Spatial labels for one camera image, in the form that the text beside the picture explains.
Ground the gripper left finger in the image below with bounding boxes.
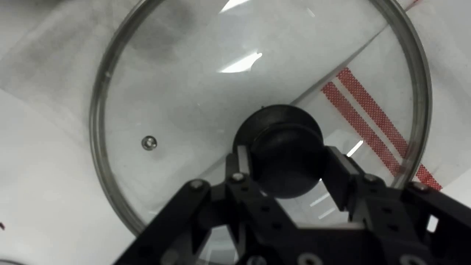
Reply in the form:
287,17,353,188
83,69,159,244
112,145,297,265

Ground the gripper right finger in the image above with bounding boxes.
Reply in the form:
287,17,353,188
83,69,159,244
321,146,471,265

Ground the glass lid with black knob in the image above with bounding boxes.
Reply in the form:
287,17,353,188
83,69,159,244
89,0,433,265

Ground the white cloth with red stripes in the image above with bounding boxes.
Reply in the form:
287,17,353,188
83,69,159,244
201,0,471,225

